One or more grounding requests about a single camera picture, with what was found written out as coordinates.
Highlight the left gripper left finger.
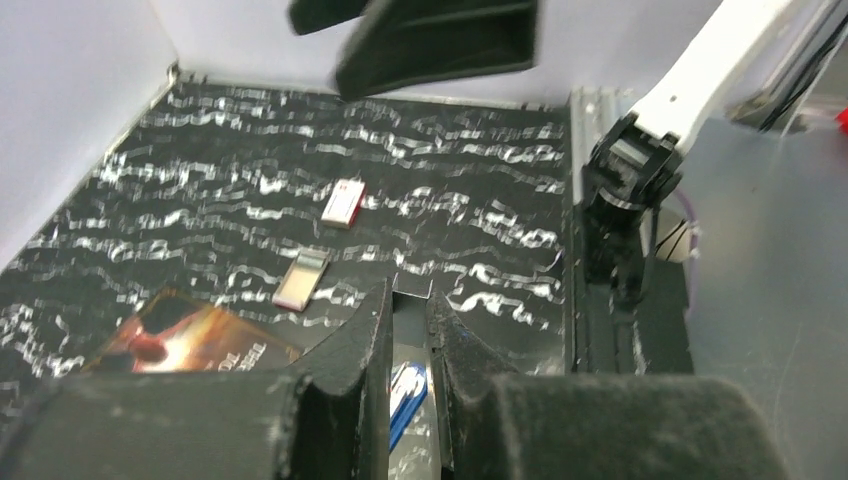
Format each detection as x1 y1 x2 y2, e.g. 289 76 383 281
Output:
1 279 393 479

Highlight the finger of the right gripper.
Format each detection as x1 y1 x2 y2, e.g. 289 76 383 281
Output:
334 0 538 100
288 0 369 35

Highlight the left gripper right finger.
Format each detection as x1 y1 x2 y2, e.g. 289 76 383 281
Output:
426 293 788 479

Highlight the blue stapler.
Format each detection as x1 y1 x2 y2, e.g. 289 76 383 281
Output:
389 362 428 452

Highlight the staples box tray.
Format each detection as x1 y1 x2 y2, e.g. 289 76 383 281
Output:
271 249 329 312

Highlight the red staples box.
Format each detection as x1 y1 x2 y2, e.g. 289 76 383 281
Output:
320 179 366 229

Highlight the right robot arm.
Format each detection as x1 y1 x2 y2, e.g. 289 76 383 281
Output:
288 1 803 308

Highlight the three days to see book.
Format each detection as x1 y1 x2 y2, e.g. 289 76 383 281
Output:
83 288 303 373

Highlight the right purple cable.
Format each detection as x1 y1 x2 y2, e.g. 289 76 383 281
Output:
672 188 704 266

